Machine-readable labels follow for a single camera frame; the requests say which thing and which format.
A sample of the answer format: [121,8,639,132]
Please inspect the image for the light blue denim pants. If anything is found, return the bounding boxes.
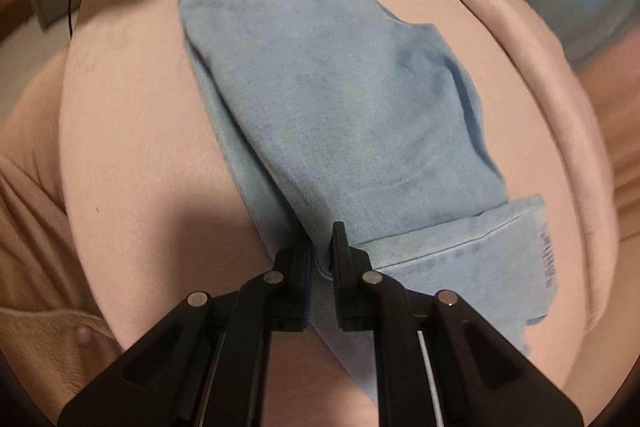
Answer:
[172,0,561,408]

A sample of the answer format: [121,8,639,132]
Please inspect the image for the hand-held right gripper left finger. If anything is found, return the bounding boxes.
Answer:
[57,234,316,427]

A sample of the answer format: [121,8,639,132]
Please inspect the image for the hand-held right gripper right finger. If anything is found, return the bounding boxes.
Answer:
[327,222,586,427]

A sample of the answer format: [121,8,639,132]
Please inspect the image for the pink duvet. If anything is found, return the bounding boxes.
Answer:
[407,0,640,338]

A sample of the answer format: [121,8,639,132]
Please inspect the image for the beige buttoned garment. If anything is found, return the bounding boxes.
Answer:
[0,147,126,413]

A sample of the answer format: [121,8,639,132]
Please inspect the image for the pink bed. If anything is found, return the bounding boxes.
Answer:
[57,0,591,427]

